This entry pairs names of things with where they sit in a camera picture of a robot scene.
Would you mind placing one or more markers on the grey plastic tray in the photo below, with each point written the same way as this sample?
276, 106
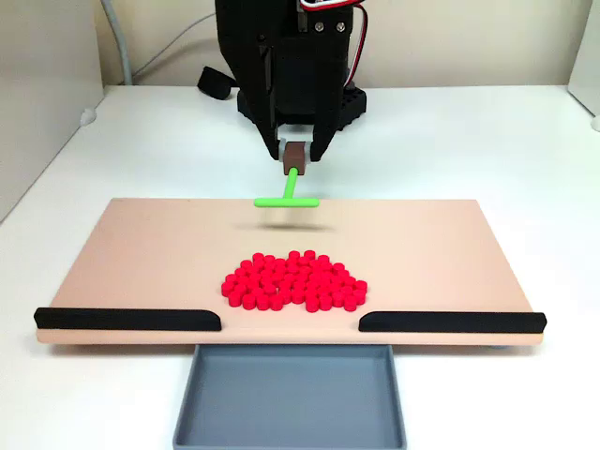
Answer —
290, 403

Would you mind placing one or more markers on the pale partition panel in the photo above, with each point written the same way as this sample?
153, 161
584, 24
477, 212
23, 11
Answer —
42, 94
588, 56

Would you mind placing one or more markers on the green T-shaped pusher tool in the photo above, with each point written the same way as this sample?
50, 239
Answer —
287, 202

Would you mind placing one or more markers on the beige flat board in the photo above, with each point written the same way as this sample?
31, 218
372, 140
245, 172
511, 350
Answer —
140, 262

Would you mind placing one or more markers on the black edge rail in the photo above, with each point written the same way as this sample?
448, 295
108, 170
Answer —
450, 322
122, 319

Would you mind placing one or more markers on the small white partition foot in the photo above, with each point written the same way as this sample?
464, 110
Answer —
596, 123
88, 117

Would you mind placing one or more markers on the black table clamp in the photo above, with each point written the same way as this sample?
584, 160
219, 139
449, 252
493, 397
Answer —
213, 83

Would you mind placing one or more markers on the red round granule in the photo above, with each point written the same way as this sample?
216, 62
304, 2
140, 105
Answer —
253, 290
283, 293
239, 272
244, 265
328, 267
335, 291
323, 293
302, 263
347, 290
276, 272
349, 304
258, 257
249, 301
296, 294
263, 302
337, 299
240, 289
236, 298
241, 281
300, 273
267, 282
358, 294
276, 304
323, 274
255, 281
309, 254
322, 259
346, 274
311, 304
287, 282
309, 293
290, 265
313, 282
229, 280
265, 273
311, 275
300, 283
360, 284
338, 268
349, 281
269, 259
288, 274
271, 289
324, 304
337, 283
334, 276
294, 255
227, 289
325, 283
314, 265
280, 262

